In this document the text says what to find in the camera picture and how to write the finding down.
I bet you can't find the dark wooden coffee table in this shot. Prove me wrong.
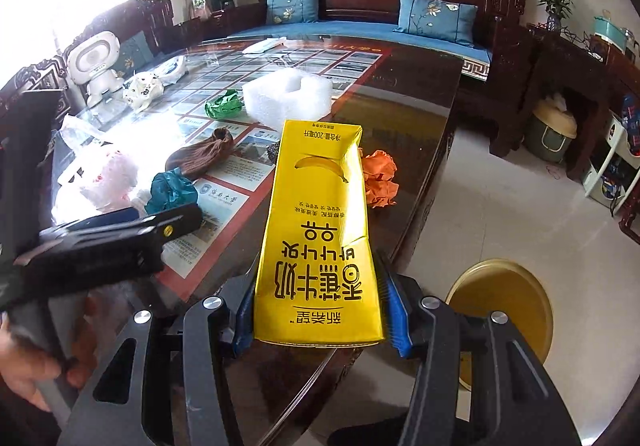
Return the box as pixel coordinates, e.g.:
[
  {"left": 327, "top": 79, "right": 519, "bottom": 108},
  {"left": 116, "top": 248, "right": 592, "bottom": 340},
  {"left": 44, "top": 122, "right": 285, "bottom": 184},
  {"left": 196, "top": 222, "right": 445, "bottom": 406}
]
[{"left": 0, "top": 38, "right": 463, "bottom": 427}]

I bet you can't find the carved wooden armchair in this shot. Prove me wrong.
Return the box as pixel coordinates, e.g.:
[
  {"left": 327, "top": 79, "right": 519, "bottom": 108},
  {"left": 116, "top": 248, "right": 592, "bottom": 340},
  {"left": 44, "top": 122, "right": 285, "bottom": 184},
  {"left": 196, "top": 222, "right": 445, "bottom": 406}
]
[{"left": 0, "top": 0, "right": 173, "bottom": 127}]

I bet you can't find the person's left hand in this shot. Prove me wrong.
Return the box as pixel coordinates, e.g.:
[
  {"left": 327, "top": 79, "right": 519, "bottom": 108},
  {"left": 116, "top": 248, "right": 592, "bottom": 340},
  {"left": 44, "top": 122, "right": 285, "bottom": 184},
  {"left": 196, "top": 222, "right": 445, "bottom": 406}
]
[{"left": 0, "top": 296, "right": 99, "bottom": 413}]

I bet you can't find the teal white pot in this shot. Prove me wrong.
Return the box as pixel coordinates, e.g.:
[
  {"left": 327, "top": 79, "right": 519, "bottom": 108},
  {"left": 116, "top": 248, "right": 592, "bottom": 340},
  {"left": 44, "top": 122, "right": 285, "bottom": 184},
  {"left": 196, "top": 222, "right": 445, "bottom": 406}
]
[{"left": 594, "top": 16, "right": 628, "bottom": 52}]

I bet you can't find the green paper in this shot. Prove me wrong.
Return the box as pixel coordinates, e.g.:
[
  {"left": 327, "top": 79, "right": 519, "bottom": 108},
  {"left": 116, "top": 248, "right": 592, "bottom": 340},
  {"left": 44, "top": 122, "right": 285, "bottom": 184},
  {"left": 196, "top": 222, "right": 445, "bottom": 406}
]
[{"left": 204, "top": 90, "right": 246, "bottom": 119}]

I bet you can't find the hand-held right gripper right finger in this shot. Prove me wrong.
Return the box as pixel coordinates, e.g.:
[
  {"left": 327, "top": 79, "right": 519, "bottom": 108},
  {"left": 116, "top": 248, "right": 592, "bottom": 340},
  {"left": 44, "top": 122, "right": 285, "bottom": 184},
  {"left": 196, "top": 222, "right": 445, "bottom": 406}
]
[{"left": 377, "top": 251, "right": 583, "bottom": 446}]

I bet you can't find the blue sofa seat cushion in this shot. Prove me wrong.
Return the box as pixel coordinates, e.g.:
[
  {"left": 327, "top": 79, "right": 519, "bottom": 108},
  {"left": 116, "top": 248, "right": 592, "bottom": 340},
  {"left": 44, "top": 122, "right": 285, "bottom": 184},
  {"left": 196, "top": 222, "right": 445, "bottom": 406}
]
[{"left": 222, "top": 21, "right": 493, "bottom": 77}]

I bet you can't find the white storage shelf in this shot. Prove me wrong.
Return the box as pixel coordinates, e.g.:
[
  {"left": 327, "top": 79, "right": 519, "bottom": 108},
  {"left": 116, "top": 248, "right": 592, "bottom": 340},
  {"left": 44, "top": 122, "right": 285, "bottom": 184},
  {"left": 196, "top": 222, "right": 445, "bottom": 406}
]
[{"left": 582, "top": 111, "right": 640, "bottom": 217}]

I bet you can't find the pink white plastic bag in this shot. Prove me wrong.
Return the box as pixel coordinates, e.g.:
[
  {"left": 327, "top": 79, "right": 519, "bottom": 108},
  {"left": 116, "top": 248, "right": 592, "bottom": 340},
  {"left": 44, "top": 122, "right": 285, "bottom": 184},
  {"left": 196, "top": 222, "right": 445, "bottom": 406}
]
[{"left": 57, "top": 146, "right": 138, "bottom": 222}]

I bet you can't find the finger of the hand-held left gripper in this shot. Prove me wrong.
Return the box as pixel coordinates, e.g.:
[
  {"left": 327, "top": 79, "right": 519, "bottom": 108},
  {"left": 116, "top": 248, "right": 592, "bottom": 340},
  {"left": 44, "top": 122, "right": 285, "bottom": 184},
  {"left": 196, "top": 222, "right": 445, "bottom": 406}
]
[
  {"left": 37, "top": 203, "right": 203, "bottom": 277},
  {"left": 75, "top": 206, "right": 143, "bottom": 229}
]

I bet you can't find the dark wooden side table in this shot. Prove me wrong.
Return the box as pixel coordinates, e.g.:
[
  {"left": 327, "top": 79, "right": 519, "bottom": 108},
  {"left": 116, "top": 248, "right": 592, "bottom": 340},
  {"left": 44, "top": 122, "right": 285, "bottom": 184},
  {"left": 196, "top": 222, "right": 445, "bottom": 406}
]
[{"left": 522, "top": 23, "right": 608, "bottom": 182}]

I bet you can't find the white remote control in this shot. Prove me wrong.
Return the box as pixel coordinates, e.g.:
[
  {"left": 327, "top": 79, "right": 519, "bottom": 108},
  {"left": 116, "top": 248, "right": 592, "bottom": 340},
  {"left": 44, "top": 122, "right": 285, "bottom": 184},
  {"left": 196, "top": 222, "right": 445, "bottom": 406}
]
[{"left": 243, "top": 38, "right": 285, "bottom": 54}]

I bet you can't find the white robot toy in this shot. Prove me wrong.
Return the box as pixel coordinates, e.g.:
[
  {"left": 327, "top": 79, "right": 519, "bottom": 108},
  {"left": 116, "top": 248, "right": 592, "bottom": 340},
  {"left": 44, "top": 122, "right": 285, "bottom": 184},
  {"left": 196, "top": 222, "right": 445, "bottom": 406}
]
[{"left": 66, "top": 31, "right": 125, "bottom": 107}]

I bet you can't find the clear plastic bag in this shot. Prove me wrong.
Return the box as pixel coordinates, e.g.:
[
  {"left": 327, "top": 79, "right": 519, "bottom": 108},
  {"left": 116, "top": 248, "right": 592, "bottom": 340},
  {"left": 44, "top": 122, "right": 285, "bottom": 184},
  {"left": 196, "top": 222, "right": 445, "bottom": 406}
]
[{"left": 60, "top": 113, "right": 116, "bottom": 152}]

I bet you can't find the green beige pet carrier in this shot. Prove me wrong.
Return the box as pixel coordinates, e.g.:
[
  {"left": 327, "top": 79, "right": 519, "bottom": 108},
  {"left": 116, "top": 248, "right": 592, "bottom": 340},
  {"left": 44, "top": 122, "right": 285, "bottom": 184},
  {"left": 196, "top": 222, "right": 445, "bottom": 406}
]
[{"left": 524, "top": 98, "right": 578, "bottom": 164}]

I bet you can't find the white foam block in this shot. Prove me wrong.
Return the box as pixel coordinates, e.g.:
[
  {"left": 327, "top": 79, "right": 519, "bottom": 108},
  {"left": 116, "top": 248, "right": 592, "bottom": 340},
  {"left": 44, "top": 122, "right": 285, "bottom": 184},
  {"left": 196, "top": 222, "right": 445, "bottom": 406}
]
[{"left": 242, "top": 67, "right": 333, "bottom": 123}]

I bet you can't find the orange crumpled paper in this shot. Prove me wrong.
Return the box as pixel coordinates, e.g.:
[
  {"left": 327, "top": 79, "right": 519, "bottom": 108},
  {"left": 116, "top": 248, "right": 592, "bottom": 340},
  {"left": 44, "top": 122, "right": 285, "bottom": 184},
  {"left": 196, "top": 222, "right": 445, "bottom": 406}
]
[{"left": 359, "top": 149, "right": 399, "bottom": 209}]

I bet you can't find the yellow plastic bin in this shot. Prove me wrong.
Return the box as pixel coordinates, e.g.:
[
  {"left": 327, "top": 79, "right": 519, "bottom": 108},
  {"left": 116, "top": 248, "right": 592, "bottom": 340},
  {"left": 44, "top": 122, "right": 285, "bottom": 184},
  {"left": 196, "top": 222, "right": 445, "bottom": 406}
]
[{"left": 445, "top": 260, "right": 555, "bottom": 389}]

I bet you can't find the yellow milk carton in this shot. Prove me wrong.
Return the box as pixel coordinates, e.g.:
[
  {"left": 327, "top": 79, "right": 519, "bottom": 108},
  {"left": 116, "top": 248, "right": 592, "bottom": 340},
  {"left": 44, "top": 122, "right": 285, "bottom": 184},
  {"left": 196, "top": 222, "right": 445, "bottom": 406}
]
[{"left": 252, "top": 118, "right": 387, "bottom": 347}]

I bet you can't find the blue floral cushion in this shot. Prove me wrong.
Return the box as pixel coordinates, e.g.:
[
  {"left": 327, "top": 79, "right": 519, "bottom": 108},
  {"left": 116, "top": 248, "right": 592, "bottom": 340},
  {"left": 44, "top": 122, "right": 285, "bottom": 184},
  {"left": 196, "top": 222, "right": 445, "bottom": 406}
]
[
  {"left": 392, "top": 0, "right": 478, "bottom": 49},
  {"left": 265, "top": 0, "right": 321, "bottom": 25}
]

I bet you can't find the white paper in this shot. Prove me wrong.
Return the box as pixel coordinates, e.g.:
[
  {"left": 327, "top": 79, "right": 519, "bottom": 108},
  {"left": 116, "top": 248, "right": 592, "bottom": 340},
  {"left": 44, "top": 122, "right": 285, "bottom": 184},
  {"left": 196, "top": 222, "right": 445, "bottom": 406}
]
[{"left": 122, "top": 71, "right": 165, "bottom": 113}]

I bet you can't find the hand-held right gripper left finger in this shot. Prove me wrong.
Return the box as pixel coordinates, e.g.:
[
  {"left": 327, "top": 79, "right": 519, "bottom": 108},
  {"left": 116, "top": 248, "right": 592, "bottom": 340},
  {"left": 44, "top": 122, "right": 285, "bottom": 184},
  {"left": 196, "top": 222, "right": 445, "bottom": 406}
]
[{"left": 57, "top": 266, "right": 261, "bottom": 446}]

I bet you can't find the white blue plastic bag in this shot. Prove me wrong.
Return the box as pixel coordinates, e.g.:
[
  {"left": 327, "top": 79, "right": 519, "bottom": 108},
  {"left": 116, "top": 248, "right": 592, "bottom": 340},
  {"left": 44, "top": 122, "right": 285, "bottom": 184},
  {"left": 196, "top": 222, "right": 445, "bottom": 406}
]
[{"left": 150, "top": 55, "right": 187, "bottom": 86}]

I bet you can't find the brown cloth bundle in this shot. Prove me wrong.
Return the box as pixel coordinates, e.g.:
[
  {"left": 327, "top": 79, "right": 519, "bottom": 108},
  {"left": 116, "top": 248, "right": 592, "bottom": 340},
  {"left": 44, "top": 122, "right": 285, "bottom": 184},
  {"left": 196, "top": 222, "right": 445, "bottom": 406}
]
[{"left": 165, "top": 128, "right": 236, "bottom": 175}]

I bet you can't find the teal paper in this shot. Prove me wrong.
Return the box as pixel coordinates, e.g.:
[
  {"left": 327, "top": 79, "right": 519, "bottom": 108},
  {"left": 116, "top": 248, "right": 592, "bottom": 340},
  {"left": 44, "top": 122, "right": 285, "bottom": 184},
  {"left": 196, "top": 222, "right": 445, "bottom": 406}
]
[{"left": 145, "top": 167, "right": 200, "bottom": 216}]

